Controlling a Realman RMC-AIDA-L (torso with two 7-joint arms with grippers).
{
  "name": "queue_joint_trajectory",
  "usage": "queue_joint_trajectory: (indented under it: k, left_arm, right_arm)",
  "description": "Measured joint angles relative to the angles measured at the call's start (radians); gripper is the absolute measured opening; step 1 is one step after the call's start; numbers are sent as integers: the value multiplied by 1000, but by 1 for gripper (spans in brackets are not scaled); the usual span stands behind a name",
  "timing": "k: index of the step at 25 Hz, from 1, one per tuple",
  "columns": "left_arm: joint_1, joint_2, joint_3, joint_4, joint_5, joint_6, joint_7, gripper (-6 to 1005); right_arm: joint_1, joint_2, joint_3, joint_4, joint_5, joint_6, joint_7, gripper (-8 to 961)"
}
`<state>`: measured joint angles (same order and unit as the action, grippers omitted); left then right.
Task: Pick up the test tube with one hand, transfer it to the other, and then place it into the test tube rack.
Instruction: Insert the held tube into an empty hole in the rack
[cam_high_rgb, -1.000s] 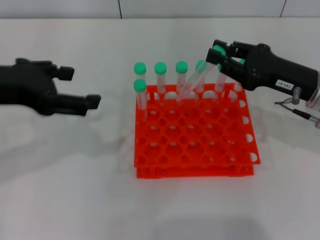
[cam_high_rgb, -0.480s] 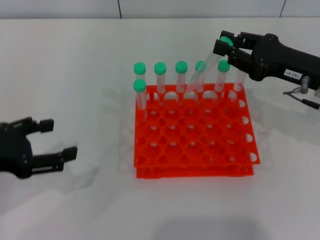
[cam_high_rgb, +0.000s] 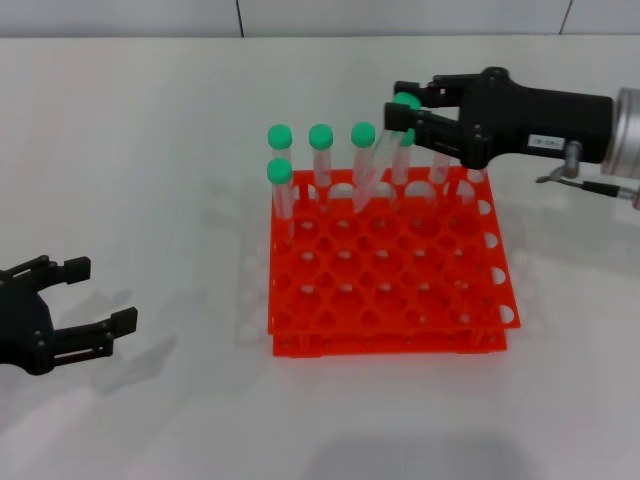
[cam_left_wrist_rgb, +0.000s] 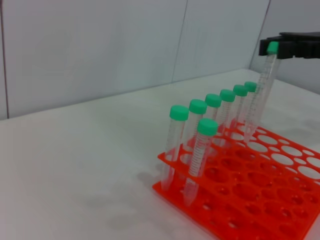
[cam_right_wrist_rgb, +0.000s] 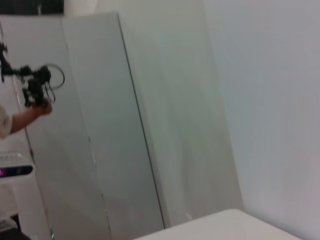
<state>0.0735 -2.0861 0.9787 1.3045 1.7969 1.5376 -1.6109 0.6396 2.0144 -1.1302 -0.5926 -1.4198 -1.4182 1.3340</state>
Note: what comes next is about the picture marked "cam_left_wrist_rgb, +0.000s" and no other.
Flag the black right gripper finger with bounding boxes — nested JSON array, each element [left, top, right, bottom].
[[276, 41, 320, 60], [258, 31, 320, 57]]

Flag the clear test tube green cap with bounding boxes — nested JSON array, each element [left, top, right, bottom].
[[216, 88, 236, 131], [243, 41, 281, 145], [204, 93, 223, 141], [183, 118, 219, 208], [184, 99, 208, 151], [243, 81, 258, 106], [231, 84, 249, 126], [161, 104, 190, 192]]

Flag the orange test tube rack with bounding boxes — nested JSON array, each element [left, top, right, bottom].
[[152, 119, 320, 240]]

